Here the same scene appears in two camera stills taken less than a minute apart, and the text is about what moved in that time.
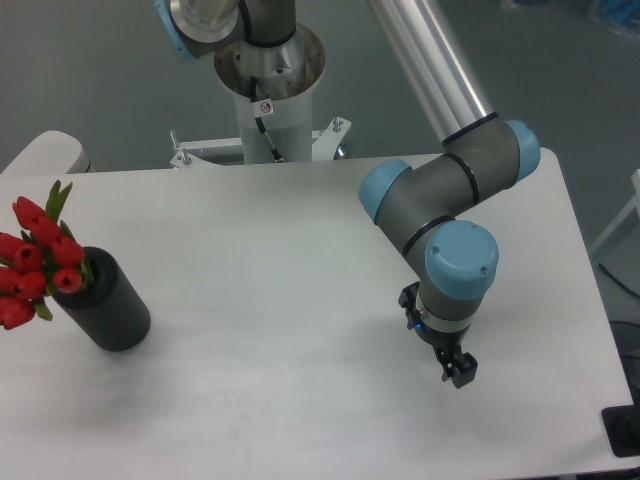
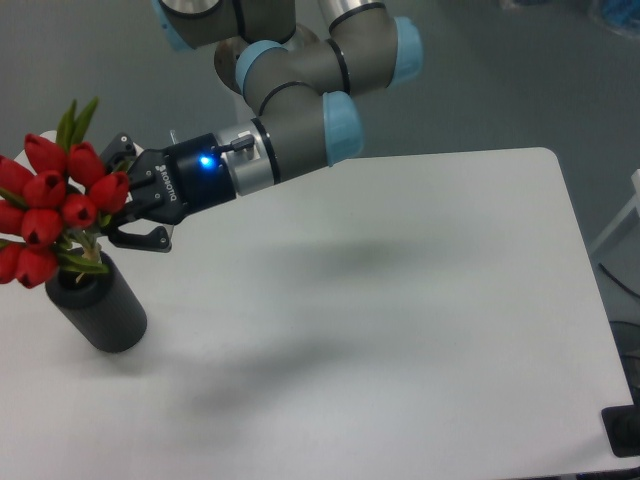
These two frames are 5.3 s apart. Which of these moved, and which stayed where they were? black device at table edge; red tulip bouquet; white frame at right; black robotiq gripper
Moved: red tulip bouquet; black robotiq gripper
Stayed: black device at table edge; white frame at right
